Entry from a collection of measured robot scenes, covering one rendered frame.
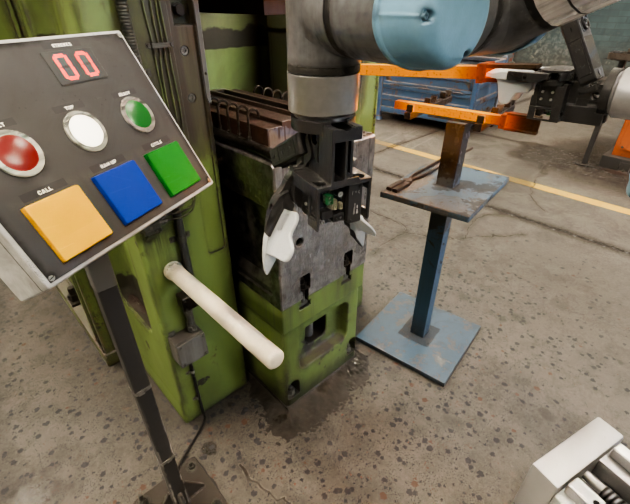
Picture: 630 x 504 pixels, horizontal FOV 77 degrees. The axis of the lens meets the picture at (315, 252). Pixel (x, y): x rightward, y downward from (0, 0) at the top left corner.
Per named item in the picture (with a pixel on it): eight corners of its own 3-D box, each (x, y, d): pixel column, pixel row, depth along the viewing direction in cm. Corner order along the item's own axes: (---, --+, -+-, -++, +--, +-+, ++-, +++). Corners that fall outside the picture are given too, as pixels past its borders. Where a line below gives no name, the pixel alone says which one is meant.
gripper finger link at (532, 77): (502, 81, 71) (557, 85, 65) (504, 71, 70) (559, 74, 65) (513, 77, 73) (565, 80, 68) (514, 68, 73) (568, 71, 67)
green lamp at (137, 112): (159, 127, 64) (154, 99, 62) (131, 133, 61) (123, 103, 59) (151, 123, 66) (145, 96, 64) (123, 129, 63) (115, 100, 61)
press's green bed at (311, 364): (357, 356, 164) (364, 262, 139) (287, 411, 142) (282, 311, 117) (272, 295, 198) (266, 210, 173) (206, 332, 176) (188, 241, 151)
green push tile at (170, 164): (201, 179, 69) (177, 139, 66) (174, 196, 64) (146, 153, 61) (195, 182, 70) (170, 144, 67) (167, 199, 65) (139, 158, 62)
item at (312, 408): (401, 376, 155) (401, 374, 154) (287, 482, 121) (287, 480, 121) (329, 326, 179) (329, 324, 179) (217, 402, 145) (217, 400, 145)
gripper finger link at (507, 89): (475, 102, 77) (525, 108, 71) (481, 69, 74) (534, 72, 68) (482, 99, 79) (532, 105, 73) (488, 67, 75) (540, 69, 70)
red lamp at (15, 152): (49, 169, 48) (35, 133, 46) (4, 179, 45) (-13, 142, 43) (42, 163, 50) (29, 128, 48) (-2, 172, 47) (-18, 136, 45)
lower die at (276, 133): (326, 139, 110) (326, 107, 105) (269, 156, 98) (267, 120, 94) (239, 112, 136) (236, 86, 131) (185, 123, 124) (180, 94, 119)
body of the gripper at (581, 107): (521, 118, 72) (597, 129, 64) (533, 66, 67) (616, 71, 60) (538, 110, 76) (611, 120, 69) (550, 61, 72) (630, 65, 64)
